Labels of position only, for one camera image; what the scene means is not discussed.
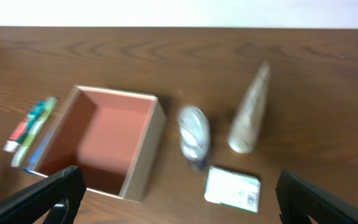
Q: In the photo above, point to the green white toothbrush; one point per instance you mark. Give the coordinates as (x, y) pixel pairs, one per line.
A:
(22, 150)

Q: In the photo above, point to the Colgate toothpaste tube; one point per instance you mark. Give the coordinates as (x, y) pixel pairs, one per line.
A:
(22, 130)

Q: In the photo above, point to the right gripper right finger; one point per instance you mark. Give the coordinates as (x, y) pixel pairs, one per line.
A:
(301, 202)

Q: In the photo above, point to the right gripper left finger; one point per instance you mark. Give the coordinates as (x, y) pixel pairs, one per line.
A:
(58, 197)

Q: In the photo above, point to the white lotion tube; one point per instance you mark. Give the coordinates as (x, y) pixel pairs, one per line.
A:
(247, 122)

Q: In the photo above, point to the blue disposable razor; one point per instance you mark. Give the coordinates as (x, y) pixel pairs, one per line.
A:
(37, 155)

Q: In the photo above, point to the white open cardboard box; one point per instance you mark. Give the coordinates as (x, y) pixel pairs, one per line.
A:
(113, 136)

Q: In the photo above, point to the clear pump bottle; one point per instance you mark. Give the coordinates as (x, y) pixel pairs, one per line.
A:
(195, 137)

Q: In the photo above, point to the green white soap box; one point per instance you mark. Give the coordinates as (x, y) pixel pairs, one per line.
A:
(232, 189)

